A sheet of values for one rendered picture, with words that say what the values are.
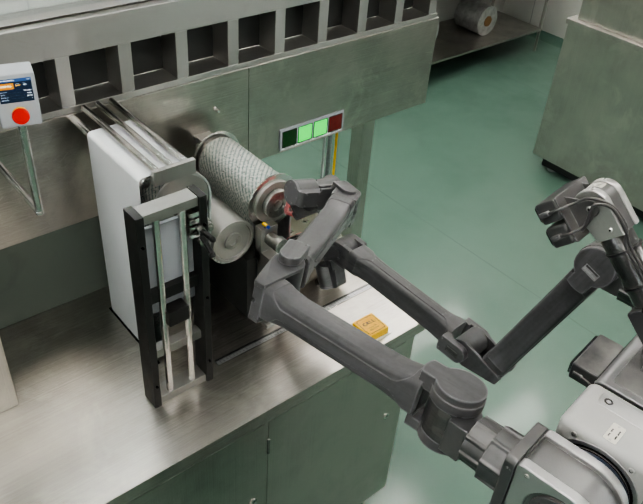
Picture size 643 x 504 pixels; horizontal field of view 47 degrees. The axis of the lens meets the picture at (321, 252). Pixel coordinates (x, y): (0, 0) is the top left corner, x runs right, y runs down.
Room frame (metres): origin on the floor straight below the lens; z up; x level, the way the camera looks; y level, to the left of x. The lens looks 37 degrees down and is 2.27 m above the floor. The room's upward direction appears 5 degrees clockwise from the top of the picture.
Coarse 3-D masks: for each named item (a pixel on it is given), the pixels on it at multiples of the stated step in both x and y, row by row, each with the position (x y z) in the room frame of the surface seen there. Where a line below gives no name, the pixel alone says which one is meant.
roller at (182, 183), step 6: (180, 180) 1.36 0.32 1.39; (186, 180) 1.37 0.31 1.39; (192, 180) 1.38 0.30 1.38; (198, 180) 1.39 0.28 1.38; (168, 186) 1.34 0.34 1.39; (174, 186) 1.35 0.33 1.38; (180, 186) 1.36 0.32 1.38; (186, 186) 1.37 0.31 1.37; (198, 186) 1.39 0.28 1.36; (204, 186) 1.40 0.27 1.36; (162, 192) 1.33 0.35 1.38; (168, 192) 1.34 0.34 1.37; (174, 192) 1.35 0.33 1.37; (204, 192) 1.40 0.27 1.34; (168, 216) 1.34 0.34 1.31
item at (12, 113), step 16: (0, 64) 1.19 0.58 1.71; (16, 64) 1.20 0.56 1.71; (0, 80) 1.15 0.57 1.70; (16, 80) 1.16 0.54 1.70; (32, 80) 1.17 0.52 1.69; (0, 96) 1.15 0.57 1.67; (16, 96) 1.16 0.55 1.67; (32, 96) 1.17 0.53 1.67; (0, 112) 1.15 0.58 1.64; (16, 112) 1.14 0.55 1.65; (32, 112) 1.17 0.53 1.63
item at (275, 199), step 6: (270, 192) 1.51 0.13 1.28; (276, 192) 1.51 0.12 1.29; (282, 192) 1.52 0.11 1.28; (270, 198) 1.49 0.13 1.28; (276, 198) 1.51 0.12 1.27; (282, 198) 1.52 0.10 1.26; (264, 204) 1.49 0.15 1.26; (270, 204) 1.49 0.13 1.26; (276, 204) 1.51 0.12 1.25; (282, 204) 1.52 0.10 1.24; (264, 210) 1.49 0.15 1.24; (270, 210) 1.49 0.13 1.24; (276, 210) 1.51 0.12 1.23; (282, 210) 1.52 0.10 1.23; (270, 216) 1.49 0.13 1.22; (276, 216) 1.51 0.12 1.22
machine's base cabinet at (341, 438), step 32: (352, 384) 1.39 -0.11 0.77; (288, 416) 1.24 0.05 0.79; (320, 416) 1.31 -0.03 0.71; (352, 416) 1.40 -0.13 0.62; (384, 416) 1.49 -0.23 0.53; (224, 448) 1.11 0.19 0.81; (256, 448) 1.17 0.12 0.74; (288, 448) 1.24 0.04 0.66; (320, 448) 1.32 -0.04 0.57; (352, 448) 1.41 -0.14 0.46; (384, 448) 1.51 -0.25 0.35; (192, 480) 1.05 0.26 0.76; (224, 480) 1.11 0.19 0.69; (256, 480) 1.17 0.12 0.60; (288, 480) 1.25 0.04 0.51; (320, 480) 1.33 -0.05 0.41; (352, 480) 1.42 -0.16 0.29; (384, 480) 1.54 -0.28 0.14
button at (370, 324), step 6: (360, 318) 1.48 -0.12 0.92; (366, 318) 1.48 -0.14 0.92; (372, 318) 1.48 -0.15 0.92; (378, 318) 1.49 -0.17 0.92; (354, 324) 1.46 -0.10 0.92; (360, 324) 1.46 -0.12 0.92; (366, 324) 1.46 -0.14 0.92; (372, 324) 1.46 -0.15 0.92; (378, 324) 1.46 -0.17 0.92; (384, 324) 1.46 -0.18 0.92; (366, 330) 1.44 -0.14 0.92; (372, 330) 1.44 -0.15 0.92; (378, 330) 1.44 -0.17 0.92; (384, 330) 1.45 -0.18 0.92; (372, 336) 1.42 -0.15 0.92; (378, 336) 1.43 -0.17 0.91
